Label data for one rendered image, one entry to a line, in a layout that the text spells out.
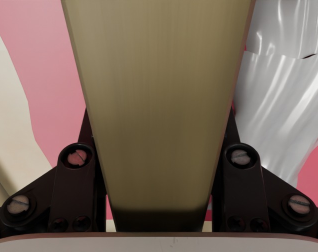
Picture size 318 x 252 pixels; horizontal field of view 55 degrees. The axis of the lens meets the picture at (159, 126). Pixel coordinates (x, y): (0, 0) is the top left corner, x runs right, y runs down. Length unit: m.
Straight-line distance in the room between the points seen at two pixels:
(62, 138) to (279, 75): 0.15
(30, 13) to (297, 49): 0.14
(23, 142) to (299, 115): 0.19
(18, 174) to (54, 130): 0.07
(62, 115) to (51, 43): 0.06
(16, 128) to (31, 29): 0.08
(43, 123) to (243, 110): 0.14
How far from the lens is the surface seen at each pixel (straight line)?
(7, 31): 0.18
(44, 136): 0.23
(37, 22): 0.18
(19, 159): 0.27
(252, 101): 0.20
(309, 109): 0.21
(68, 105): 0.21
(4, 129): 0.24
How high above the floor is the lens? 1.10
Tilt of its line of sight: 43 degrees down
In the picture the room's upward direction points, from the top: 180 degrees counter-clockwise
